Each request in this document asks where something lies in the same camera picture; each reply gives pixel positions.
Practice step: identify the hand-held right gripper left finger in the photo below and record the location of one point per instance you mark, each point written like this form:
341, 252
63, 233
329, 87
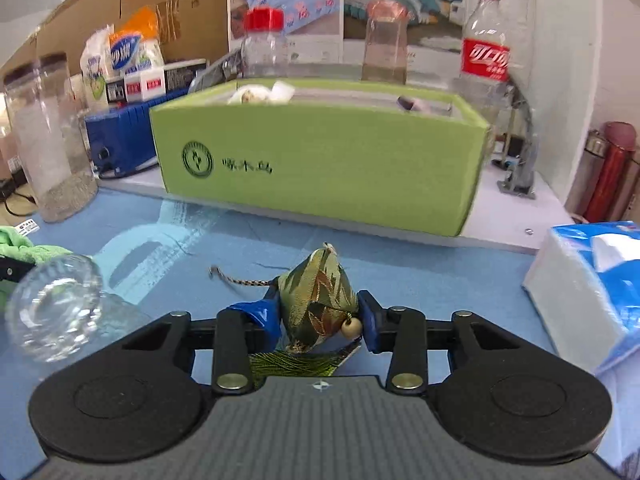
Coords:
255, 312

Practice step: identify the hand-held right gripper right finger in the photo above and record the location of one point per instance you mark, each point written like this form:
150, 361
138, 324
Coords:
372, 327

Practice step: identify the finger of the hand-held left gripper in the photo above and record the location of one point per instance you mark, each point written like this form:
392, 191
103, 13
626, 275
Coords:
12, 267

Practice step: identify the green towel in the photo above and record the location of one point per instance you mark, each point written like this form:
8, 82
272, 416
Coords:
30, 247

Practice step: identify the green brocade sachet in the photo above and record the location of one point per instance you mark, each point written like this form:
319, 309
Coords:
315, 285

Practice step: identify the green cardboard box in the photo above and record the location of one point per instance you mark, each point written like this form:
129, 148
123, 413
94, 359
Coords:
320, 170

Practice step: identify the white soft item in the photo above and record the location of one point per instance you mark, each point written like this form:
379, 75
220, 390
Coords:
260, 92

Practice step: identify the clear glass cup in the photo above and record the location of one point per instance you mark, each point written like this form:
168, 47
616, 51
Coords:
55, 305

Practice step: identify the tall clear plastic jar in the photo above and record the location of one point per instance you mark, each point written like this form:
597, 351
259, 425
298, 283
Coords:
40, 150
57, 75

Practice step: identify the blue electronic device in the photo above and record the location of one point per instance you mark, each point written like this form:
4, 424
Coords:
125, 130

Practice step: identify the white and green packet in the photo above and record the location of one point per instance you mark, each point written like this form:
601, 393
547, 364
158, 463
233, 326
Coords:
95, 75

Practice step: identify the blue tissue pack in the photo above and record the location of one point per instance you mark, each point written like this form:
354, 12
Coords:
585, 300

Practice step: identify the grey metal stand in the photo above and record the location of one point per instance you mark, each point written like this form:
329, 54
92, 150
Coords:
522, 160

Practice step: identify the white boxes with red labels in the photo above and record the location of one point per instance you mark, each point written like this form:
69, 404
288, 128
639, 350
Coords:
160, 82

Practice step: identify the orange and blue packet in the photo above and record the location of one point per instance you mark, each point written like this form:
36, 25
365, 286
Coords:
132, 42

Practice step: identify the clear jar with red cap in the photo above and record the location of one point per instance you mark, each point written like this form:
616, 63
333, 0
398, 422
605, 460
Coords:
265, 45

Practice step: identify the silver thermos flask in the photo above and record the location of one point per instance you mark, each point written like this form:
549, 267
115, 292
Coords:
590, 170

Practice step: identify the red thermos flask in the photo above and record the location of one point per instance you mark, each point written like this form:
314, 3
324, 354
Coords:
610, 175

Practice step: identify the clear jar with pink lid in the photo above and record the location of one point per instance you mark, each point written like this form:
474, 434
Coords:
385, 45

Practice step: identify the brown cardboard box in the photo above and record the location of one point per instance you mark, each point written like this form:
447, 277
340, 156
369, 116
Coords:
125, 5

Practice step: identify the red label plastic bottle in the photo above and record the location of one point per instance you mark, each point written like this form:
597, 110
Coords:
485, 55

